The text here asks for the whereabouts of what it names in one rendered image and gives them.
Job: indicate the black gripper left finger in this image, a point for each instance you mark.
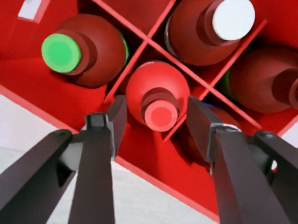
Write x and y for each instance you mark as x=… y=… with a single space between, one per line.
x=33 y=185

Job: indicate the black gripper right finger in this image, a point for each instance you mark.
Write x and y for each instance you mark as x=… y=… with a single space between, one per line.
x=245 y=195

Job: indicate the dark brown bottle with white cap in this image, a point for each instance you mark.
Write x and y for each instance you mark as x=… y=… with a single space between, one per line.
x=205 y=32

